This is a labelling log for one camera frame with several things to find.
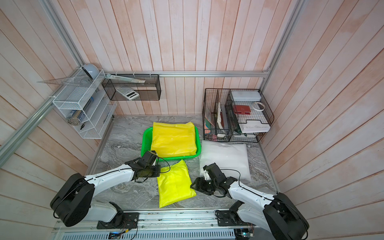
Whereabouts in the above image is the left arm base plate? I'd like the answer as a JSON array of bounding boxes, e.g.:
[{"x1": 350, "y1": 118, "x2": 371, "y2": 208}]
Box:
[{"x1": 97, "y1": 212, "x2": 140, "y2": 230}]

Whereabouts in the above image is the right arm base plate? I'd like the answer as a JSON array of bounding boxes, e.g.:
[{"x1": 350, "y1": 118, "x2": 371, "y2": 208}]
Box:
[{"x1": 215, "y1": 210, "x2": 254, "y2": 228}]

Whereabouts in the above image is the grey round tape dispenser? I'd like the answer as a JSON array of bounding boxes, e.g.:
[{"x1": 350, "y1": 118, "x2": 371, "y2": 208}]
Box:
[{"x1": 82, "y1": 64, "x2": 100, "y2": 80}]

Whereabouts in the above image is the neon yellow raincoat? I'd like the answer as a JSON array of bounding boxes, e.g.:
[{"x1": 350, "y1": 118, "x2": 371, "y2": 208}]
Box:
[{"x1": 157, "y1": 160, "x2": 197, "y2": 208}]

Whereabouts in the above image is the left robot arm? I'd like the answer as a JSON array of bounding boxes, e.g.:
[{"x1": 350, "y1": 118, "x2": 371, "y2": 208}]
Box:
[{"x1": 50, "y1": 151, "x2": 161, "y2": 229}]

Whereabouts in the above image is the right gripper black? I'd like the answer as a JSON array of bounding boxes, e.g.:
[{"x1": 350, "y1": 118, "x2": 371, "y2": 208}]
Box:
[{"x1": 190, "y1": 176, "x2": 219, "y2": 194}]

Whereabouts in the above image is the black wire desk organizer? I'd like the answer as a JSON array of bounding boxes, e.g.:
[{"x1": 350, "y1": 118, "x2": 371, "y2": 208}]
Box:
[{"x1": 202, "y1": 88, "x2": 275, "y2": 143}]

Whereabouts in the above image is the red wallet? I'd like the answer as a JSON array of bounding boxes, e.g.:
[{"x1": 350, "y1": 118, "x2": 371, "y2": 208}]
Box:
[{"x1": 233, "y1": 105, "x2": 252, "y2": 115}]

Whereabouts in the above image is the white box top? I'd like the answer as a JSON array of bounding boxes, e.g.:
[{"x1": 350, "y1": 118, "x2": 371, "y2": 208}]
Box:
[{"x1": 231, "y1": 91, "x2": 261, "y2": 102}]

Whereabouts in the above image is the clear straight ruler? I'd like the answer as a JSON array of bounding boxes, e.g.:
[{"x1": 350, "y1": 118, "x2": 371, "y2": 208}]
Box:
[{"x1": 105, "y1": 74, "x2": 146, "y2": 84}]

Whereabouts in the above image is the green plastic basket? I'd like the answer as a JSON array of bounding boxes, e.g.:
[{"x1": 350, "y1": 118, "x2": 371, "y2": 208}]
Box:
[{"x1": 141, "y1": 123, "x2": 202, "y2": 161}]

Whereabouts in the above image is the clear triangle ruler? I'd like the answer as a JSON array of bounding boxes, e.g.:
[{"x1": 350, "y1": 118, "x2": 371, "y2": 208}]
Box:
[{"x1": 38, "y1": 76, "x2": 93, "y2": 87}]

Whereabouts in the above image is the white wire wall shelf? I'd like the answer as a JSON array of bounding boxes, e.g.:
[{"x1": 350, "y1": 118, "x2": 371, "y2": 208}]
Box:
[{"x1": 53, "y1": 69, "x2": 117, "y2": 140}]

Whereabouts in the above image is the white calculator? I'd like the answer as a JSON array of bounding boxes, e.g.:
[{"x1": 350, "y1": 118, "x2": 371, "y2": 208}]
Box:
[{"x1": 116, "y1": 88, "x2": 140, "y2": 101}]

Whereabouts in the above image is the black wire wall basket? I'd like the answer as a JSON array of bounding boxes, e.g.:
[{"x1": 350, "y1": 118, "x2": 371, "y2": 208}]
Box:
[{"x1": 102, "y1": 74, "x2": 162, "y2": 101}]

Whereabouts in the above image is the aluminium front rail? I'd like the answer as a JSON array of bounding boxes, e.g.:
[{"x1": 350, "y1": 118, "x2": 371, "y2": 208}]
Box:
[{"x1": 50, "y1": 208, "x2": 301, "y2": 234}]

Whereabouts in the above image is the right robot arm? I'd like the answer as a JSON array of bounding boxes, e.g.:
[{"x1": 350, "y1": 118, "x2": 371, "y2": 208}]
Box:
[{"x1": 191, "y1": 163, "x2": 310, "y2": 240}]

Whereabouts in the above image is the white translucent raincoat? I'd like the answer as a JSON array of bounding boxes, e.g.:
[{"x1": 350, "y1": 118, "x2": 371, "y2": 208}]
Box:
[{"x1": 199, "y1": 141, "x2": 251, "y2": 182}]

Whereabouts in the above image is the metal brush roll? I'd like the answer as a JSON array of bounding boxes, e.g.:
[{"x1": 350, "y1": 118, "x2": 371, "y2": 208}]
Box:
[{"x1": 67, "y1": 110, "x2": 85, "y2": 126}]

